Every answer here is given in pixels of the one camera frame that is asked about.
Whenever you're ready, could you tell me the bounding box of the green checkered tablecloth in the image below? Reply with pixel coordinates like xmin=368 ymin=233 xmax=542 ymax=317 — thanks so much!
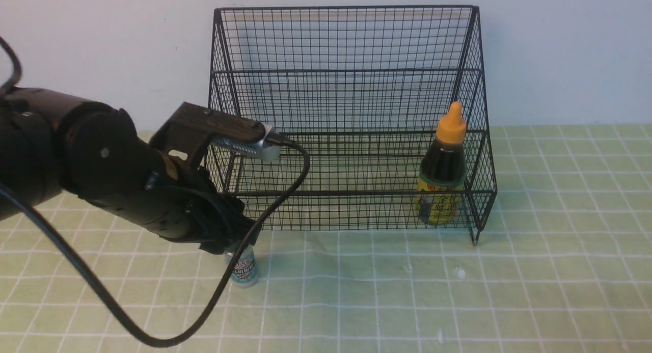
xmin=1 ymin=125 xmax=651 ymax=352

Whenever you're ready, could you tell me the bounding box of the black wire mesh shelf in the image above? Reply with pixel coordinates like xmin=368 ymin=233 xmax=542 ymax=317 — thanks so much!
xmin=209 ymin=5 xmax=498 ymax=244

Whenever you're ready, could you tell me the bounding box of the green-capped seasoning shaker bottle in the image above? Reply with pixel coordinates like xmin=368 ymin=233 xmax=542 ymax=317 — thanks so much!
xmin=230 ymin=246 xmax=259 ymax=288

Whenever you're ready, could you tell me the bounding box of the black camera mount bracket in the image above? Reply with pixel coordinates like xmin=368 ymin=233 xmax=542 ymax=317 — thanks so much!
xmin=149 ymin=102 xmax=265 ymax=168

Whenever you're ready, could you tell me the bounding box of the yellow-capped dark sauce bottle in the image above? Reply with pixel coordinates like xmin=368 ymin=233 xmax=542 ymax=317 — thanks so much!
xmin=415 ymin=101 xmax=467 ymax=226

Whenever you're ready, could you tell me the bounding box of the black camera cable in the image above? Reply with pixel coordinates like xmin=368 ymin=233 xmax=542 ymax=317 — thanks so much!
xmin=0 ymin=35 xmax=311 ymax=348

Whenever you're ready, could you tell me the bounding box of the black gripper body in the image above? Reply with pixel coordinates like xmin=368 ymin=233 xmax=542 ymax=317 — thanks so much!
xmin=84 ymin=155 xmax=258 ymax=255

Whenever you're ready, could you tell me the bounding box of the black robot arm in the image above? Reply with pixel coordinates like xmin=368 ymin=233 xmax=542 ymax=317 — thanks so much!
xmin=2 ymin=88 xmax=266 ymax=255

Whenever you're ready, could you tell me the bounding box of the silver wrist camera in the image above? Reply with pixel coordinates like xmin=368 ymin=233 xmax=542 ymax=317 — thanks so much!
xmin=210 ymin=125 xmax=281 ymax=162

